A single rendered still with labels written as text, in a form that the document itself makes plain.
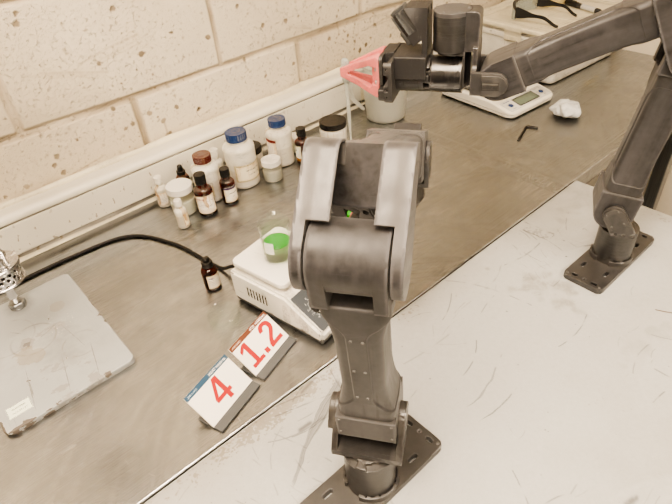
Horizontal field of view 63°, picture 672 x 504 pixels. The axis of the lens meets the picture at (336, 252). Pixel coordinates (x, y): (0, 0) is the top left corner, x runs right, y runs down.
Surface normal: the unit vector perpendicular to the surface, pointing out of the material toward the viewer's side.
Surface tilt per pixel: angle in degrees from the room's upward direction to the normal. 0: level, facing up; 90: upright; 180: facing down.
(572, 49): 87
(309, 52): 90
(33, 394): 0
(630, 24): 92
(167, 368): 0
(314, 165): 40
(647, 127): 90
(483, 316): 0
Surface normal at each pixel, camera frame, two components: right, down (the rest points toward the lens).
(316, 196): -0.21, -0.18
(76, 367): -0.07, -0.77
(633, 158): -0.37, 0.56
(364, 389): -0.22, 0.72
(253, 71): 0.66, 0.44
